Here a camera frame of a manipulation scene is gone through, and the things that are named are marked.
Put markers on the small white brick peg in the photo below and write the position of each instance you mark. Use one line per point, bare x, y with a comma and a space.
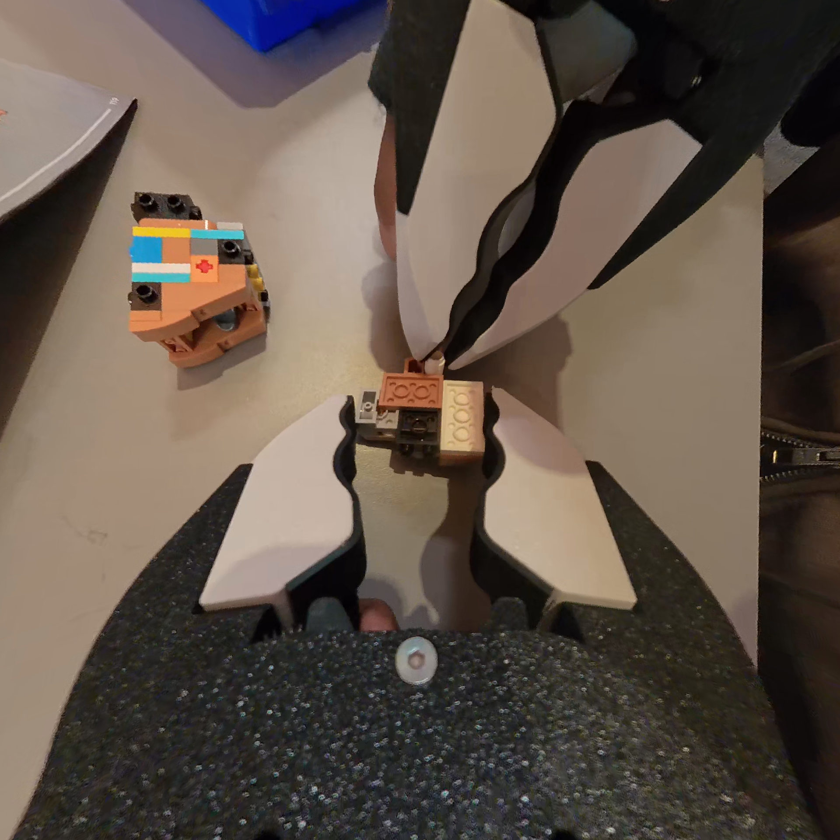
435, 362

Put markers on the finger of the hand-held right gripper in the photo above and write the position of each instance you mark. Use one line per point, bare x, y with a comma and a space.
590, 229
479, 131

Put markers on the instruction booklet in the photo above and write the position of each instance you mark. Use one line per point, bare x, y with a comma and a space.
52, 131

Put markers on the blue plastic bin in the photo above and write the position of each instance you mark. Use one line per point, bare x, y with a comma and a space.
282, 23

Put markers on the person's left hand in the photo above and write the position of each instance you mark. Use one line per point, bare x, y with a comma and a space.
379, 618

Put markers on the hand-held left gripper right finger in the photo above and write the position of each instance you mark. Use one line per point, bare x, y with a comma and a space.
558, 525

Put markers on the grey desk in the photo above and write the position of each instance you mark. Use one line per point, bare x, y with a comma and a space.
131, 459

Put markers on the person's right hand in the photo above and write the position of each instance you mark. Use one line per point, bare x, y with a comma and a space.
387, 197

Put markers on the multicoloured brick model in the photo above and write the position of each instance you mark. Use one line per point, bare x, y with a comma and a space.
190, 282

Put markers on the small brown brick assembly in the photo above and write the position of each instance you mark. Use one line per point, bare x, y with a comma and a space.
426, 413

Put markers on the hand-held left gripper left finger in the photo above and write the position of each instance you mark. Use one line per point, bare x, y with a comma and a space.
282, 525

